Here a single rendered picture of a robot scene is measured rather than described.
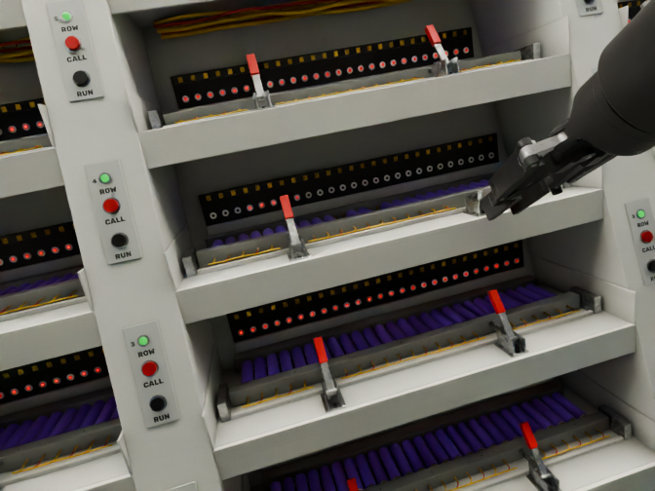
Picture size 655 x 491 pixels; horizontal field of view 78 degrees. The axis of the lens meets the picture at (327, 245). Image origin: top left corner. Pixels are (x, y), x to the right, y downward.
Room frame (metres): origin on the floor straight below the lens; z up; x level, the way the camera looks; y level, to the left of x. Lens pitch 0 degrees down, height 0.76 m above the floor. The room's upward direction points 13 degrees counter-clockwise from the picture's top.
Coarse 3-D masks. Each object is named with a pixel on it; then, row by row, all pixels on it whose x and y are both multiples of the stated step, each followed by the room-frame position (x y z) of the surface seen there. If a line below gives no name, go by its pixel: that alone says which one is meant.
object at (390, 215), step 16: (464, 192) 0.62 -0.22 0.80; (384, 208) 0.61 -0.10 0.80; (400, 208) 0.60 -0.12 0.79; (416, 208) 0.61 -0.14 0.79; (432, 208) 0.61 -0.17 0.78; (448, 208) 0.60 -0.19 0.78; (320, 224) 0.59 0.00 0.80; (336, 224) 0.59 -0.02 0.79; (352, 224) 0.60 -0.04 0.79; (368, 224) 0.59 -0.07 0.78; (384, 224) 0.59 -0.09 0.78; (256, 240) 0.58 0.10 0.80; (272, 240) 0.58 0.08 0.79; (304, 240) 0.59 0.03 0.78; (320, 240) 0.59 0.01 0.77; (208, 256) 0.57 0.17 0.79; (224, 256) 0.57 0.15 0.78; (240, 256) 0.56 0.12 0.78
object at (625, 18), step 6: (636, 0) 0.79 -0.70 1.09; (642, 0) 0.79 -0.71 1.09; (618, 6) 0.78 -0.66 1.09; (624, 6) 0.79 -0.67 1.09; (630, 6) 0.79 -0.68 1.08; (636, 6) 0.79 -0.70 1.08; (624, 12) 0.59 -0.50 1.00; (630, 12) 0.79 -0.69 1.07; (636, 12) 0.80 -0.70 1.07; (624, 18) 0.59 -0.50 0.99; (630, 18) 0.80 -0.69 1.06; (624, 24) 0.59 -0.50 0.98
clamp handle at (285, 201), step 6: (282, 198) 0.55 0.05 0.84; (288, 198) 0.55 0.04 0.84; (282, 204) 0.55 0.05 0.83; (288, 204) 0.55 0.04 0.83; (288, 210) 0.55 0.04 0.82; (288, 216) 0.54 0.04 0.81; (288, 222) 0.54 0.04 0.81; (294, 228) 0.54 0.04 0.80; (294, 234) 0.54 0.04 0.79; (294, 240) 0.53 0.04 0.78
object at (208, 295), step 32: (384, 192) 0.72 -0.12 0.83; (576, 192) 0.59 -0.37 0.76; (224, 224) 0.67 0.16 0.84; (256, 224) 0.69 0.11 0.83; (416, 224) 0.58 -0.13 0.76; (448, 224) 0.55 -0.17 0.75; (480, 224) 0.55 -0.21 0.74; (512, 224) 0.56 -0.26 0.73; (544, 224) 0.57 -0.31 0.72; (576, 224) 0.58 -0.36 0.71; (192, 256) 0.55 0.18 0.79; (320, 256) 0.52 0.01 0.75; (352, 256) 0.53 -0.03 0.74; (384, 256) 0.54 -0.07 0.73; (416, 256) 0.55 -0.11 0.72; (448, 256) 0.56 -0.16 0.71; (192, 288) 0.50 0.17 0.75; (224, 288) 0.50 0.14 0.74; (256, 288) 0.51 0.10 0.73; (288, 288) 0.52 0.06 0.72; (320, 288) 0.53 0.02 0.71; (192, 320) 0.51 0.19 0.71
